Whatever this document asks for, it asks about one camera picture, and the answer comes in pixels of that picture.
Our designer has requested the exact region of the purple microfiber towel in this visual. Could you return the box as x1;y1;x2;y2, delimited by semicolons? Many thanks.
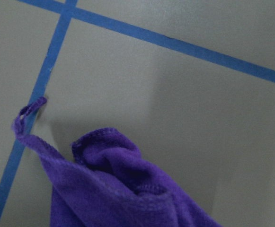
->
12;97;218;227

